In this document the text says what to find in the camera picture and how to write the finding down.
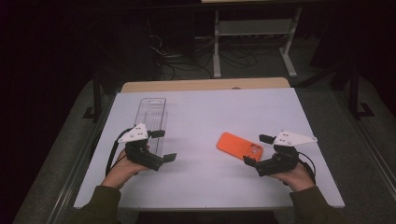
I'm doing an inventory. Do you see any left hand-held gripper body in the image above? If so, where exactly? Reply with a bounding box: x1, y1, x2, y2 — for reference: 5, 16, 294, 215
117, 122, 165, 172

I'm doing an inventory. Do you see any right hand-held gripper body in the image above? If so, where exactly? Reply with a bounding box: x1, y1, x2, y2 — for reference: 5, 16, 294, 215
254, 129, 318, 177

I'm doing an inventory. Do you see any orange phone case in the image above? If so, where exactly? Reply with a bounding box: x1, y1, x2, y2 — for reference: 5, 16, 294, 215
216, 132, 264, 162

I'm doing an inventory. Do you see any clear plastic tray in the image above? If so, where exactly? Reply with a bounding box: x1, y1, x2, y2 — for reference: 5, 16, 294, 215
125, 97, 169, 158

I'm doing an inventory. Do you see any person's right hand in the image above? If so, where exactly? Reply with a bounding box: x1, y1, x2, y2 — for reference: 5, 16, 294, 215
269, 161, 316, 192

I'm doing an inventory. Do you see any person's left hand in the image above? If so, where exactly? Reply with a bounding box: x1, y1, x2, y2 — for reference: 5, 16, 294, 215
101, 146, 150, 190

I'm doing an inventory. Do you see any wooden table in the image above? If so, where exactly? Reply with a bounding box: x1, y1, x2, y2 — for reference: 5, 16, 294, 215
120, 77, 291, 93

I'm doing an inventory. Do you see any black metal stand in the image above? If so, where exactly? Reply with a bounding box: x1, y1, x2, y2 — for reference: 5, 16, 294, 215
348, 59, 376, 120
82, 71, 104, 120

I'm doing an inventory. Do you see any left hand-held gripper cable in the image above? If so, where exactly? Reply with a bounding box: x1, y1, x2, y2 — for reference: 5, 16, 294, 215
105, 127, 134, 176

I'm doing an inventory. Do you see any hand-held gripper cable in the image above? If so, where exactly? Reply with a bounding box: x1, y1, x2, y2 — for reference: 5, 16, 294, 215
297, 151, 317, 186
105, 127, 134, 176

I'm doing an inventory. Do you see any right hand-held gripper cable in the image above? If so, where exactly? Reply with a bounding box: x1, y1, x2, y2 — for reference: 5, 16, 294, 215
297, 151, 317, 186

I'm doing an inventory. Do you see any tangle of black floor cables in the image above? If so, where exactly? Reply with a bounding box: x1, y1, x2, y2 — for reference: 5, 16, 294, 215
148, 34, 260, 80

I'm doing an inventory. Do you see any grey metal floor rail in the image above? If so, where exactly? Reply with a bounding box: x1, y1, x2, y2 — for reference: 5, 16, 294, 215
46, 102, 106, 224
337, 91, 396, 195

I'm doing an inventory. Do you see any white metal desk frame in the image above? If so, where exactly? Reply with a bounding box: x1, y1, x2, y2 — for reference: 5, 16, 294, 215
200, 0, 303, 78

